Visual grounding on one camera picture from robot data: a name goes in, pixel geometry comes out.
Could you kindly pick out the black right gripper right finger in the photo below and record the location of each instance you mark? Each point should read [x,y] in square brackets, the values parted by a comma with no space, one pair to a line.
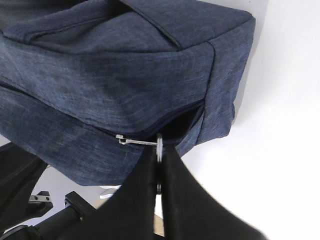
[190,212]

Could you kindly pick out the dark navy lunch bag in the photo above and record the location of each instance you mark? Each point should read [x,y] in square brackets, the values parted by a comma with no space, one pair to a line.
[74,74]

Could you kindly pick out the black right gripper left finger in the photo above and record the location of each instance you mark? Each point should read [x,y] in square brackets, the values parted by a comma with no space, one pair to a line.
[129,213]

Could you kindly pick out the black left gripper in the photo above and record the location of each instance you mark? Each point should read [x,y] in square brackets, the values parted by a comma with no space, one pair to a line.
[19,173]

